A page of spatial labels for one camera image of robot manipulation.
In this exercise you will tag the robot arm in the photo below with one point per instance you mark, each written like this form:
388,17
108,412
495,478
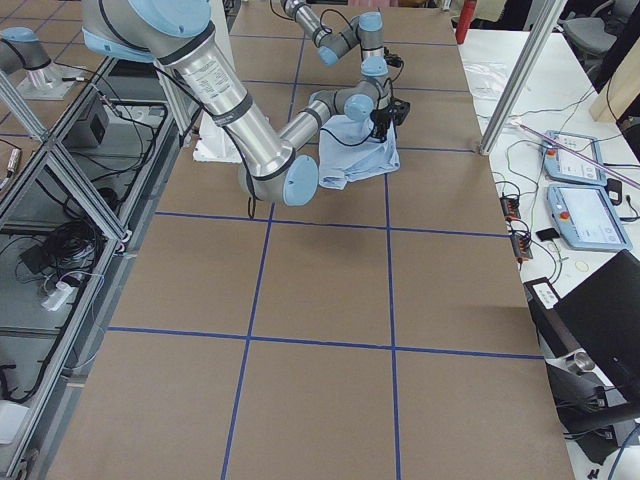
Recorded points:
364,31
181,36

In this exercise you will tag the red cylinder tube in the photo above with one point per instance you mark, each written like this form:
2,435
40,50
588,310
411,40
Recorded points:
465,19

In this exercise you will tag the black laptop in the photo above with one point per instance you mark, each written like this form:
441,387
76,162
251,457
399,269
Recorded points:
600,316

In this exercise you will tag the teach pendant tablet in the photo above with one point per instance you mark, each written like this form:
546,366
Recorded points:
561,165
585,218

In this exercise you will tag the near teach pendant tablet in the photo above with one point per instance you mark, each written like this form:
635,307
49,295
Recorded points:
585,218

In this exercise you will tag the far teach pendant tablet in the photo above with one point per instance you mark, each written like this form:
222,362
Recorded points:
561,165

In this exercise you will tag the light blue button shirt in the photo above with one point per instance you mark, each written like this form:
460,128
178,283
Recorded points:
341,161

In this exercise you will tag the aluminium frame post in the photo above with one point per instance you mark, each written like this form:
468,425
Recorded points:
537,38

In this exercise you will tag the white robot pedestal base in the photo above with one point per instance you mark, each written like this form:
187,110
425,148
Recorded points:
213,144

